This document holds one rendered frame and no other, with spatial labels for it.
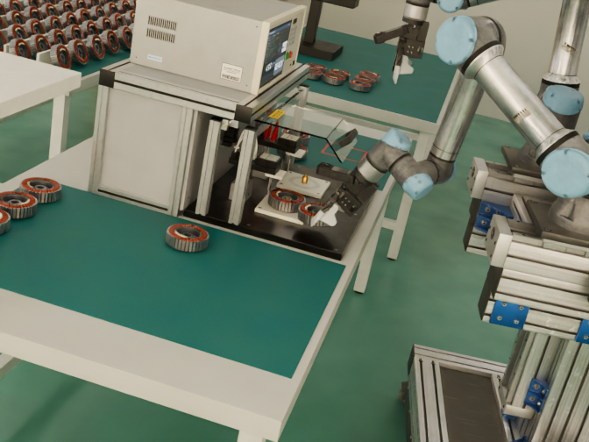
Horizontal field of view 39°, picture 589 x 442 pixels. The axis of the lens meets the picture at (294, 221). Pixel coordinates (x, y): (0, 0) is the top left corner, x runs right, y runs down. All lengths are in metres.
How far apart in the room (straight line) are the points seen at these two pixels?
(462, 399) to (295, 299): 1.01
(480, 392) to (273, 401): 1.40
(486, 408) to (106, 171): 1.46
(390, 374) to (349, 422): 0.40
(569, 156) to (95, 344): 1.11
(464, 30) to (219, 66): 0.70
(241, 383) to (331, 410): 1.33
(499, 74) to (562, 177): 0.29
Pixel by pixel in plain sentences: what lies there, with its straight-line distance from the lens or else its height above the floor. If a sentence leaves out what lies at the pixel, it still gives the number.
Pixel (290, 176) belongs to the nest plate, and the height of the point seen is 0.78.
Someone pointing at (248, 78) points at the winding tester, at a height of 1.16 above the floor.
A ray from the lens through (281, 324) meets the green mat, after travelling 1.94.
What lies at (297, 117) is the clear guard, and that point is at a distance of 2.41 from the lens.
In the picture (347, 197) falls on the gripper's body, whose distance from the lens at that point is 2.33.
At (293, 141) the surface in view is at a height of 0.92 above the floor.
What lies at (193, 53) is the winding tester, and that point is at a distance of 2.40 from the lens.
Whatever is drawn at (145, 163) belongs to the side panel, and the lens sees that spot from 2.39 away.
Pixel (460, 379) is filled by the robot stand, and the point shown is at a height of 0.21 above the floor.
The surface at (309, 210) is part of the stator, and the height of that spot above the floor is 0.81.
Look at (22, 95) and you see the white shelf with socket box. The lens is 1.75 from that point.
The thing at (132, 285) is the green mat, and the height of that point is 0.75.
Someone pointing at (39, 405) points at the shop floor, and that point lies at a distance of 2.85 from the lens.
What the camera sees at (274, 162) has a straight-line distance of 2.45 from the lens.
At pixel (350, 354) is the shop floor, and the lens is 3.37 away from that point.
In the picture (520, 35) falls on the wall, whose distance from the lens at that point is 7.68.
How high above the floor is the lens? 1.71
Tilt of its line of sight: 23 degrees down
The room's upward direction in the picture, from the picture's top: 12 degrees clockwise
